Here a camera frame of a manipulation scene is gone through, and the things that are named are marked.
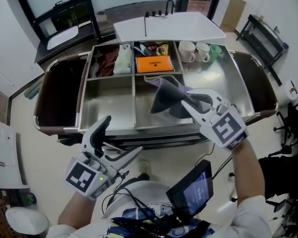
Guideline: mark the metal compartment cart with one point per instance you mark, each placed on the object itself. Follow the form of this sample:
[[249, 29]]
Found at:
[[106, 103]]

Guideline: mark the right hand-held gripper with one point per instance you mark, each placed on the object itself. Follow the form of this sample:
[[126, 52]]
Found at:
[[228, 130]]

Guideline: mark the black metal rack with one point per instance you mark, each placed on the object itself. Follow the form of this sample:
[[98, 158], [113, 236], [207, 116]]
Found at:
[[262, 41]]

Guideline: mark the black hand shower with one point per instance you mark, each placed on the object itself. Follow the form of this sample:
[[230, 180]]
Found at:
[[146, 25]]

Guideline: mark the black office chair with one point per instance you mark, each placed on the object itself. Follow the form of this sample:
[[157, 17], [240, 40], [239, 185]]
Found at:
[[294, 123]]

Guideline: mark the person's white shoe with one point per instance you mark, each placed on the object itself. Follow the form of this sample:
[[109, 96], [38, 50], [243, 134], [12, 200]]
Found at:
[[144, 166]]

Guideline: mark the black tablet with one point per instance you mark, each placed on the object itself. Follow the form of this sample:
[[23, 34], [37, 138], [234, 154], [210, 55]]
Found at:
[[193, 190]]

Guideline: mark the white washbasin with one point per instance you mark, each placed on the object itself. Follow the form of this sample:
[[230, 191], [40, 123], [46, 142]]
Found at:
[[62, 37]]

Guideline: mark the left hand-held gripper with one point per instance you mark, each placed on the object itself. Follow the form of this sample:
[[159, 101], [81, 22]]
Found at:
[[80, 178]]

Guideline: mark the white drawer cabinet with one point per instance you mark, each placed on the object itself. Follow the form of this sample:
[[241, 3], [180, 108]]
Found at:
[[5, 155]]

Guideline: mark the orange packet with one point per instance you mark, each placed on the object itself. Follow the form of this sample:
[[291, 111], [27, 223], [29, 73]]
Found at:
[[154, 64]]

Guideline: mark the black faucet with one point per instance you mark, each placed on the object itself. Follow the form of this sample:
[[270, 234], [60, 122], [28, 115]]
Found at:
[[170, 6]]

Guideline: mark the white cylindrical container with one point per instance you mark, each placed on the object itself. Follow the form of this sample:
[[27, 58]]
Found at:
[[293, 93]]

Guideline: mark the white mug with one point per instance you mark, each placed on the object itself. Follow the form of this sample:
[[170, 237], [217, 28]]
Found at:
[[202, 51], [186, 49]]

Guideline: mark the dark washbasin cabinet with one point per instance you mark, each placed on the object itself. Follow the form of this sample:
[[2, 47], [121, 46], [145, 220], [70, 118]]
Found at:
[[64, 48]]

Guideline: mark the white plastic bag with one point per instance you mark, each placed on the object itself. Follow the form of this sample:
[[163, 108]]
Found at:
[[123, 61]]

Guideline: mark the brown cardboard sheet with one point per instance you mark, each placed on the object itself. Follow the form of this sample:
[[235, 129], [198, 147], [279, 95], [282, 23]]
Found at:
[[233, 15]]

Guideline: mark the person's right forearm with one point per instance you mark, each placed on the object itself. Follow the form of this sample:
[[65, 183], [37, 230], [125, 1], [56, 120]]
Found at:
[[248, 172]]

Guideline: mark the black chair with dark cover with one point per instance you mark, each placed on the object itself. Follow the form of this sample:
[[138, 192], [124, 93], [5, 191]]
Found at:
[[285, 182]]

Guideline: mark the green rolled mat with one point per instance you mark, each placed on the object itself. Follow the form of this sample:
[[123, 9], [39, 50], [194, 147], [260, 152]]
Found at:
[[33, 90]]

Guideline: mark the dark red cloth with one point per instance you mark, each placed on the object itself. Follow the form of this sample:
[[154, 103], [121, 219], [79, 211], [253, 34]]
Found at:
[[106, 61]]

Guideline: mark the white round stool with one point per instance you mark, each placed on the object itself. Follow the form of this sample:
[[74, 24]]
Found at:
[[26, 222]]

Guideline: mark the green cup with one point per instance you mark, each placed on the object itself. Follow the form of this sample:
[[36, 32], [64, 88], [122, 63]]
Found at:
[[216, 52]]

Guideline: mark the person's white printed shirt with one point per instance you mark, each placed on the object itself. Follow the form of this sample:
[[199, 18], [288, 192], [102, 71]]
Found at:
[[144, 195]]

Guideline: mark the person's left forearm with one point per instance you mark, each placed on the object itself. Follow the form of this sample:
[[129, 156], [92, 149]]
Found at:
[[75, 212]]

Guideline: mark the grey cloth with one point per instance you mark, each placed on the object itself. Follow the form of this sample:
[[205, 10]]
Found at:
[[169, 95]]

